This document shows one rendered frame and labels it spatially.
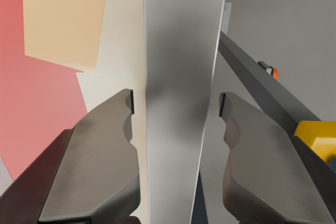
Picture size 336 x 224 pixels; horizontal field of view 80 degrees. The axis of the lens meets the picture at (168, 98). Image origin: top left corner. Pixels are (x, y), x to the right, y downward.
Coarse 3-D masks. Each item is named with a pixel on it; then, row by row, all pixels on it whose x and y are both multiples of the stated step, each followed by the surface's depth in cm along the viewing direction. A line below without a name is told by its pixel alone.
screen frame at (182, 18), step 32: (160, 0) 9; (192, 0) 9; (224, 0) 9; (160, 32) 10; (192, 32) 10; (160, 64) 11; (192, 64) 11; (160, 96) 12; (192, 96) 12; (160, 128) 13; (192, 128) 13; (160, 160) 14; (192, 160) 14; (160, 192) 16; (192, 192) 16
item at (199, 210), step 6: (198, 174) 73; (198, 180) 71; (198, 186) 69; (198, 192) 67; (198, 198) 65; (204, 198) 78; (198, 204) 64; (204, 204) 63; (198, 210) 62; (204, 210) 62; (192, 216) 61; (198, 216) 60; (204, 216) 60; (192, 222) 59; (198, 222) 59; (204, 222) 59
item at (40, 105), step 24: (0, 72) 15; (24, 72) 15; (48, 72) 15; (72, 72) 15; (0, 96) 16; (24, 96) 16; (48, 96) 16; (72, 96) 16; (0, 120) 17; (24, 120) 17; (48, 120) 17; (72, 120) 17; (0, 144) 18; (24, 144) 18; (48, 144) 18; (0, 168) 20; (24, 168) 20; (0, 192) 21
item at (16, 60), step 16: (0, 0) 12; (16, 0) 12; (0, 16) 13; (16, 16) 13; (0, 32) 13; (16, 32) 13; (0, 48) 14; (16, 48) 14; (0, 64) 14; (16, 64) 14; (32, 64) 14; (48, 64) 14
